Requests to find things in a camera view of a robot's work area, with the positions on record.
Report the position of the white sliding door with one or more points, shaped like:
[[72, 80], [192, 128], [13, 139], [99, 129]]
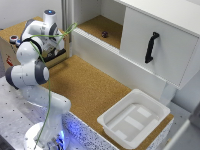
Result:
[[166, 50]]

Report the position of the white cabinet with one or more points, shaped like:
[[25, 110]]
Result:
[[100, 63]]

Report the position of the white plastic box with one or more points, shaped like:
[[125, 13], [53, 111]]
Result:
[[133, 120]]

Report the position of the purple block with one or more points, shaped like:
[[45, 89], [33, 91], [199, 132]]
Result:
[[105, 34]]

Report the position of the red button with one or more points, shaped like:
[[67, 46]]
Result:
[[13, 38]]

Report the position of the wooden drawer box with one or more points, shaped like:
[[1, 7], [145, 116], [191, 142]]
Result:
[[9, 30]]

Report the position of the blue button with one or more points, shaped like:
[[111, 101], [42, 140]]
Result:
[[18, 42]]

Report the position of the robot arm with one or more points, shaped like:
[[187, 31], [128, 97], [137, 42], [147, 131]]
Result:
[[28, 75]]

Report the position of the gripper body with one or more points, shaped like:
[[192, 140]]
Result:
[[56, 44]]

